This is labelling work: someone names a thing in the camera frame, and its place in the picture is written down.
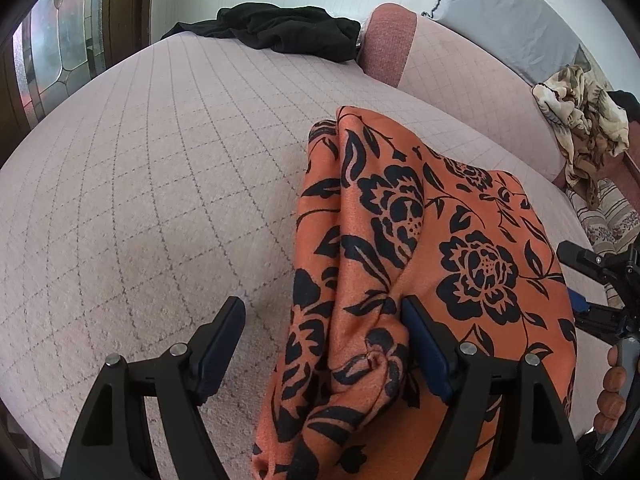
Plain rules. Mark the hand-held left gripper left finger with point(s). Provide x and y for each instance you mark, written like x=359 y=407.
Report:
x=220 y=347

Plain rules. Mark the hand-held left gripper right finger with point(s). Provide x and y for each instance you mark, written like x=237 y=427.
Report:
x=425 y=347

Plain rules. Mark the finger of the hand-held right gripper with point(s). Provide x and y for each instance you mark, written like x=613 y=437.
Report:
x=597 y=317
x=595 y=260

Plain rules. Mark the orange black floral garment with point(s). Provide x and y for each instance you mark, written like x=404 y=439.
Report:
x=380 y=210

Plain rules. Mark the person's right hand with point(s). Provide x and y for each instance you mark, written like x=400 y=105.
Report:
x=612 y=385

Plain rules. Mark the striped cushion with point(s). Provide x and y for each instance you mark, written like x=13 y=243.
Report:
x=605 y=210

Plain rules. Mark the brown cream printed cloth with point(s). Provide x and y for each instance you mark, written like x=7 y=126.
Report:
x=585 y=115

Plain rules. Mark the dark cloth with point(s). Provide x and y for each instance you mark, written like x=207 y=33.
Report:
x=625 y=102

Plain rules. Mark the pink quilted bed cover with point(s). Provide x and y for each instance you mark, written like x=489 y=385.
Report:
x=150 y=185

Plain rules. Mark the pink sofa backrest cushion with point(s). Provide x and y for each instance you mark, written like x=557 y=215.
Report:
x=450 y=75

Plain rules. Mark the grey-blue pillow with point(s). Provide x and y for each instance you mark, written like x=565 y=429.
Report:
x=500 y=25

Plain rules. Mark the black cloth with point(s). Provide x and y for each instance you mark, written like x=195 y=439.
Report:
x=290 y=30

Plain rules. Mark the stained glass door pane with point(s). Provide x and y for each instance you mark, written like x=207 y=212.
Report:
x=55 y=45

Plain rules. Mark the wooden door frame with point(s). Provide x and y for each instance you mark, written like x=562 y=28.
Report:
x=125 y=10

